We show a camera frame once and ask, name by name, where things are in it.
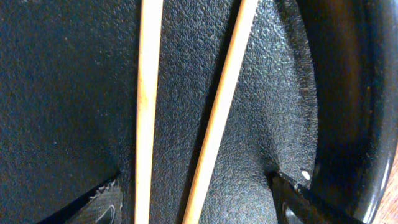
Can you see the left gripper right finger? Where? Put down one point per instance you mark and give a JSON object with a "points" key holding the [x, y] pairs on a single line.
{"points": [[294, 203]]}

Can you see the round black tray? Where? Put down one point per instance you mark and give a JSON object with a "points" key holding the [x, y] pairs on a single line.
{"points": [[316, 99]]}

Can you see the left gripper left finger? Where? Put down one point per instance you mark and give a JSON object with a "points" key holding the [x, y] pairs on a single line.
{"points": [[102, 205]]}

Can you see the wooden chopstick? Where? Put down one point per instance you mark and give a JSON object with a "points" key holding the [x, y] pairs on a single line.
{"points": [[220, 111], [147, 78]]}

